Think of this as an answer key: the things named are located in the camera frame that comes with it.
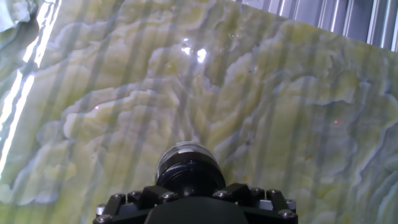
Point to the green marble pattern mat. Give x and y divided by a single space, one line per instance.
217 93

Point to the clear glass jar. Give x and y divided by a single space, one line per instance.
186 147

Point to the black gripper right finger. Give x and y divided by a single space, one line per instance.
264 214

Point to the white crumpled tissue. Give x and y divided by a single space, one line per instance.
15 14

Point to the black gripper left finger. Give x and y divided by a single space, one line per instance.
124 208

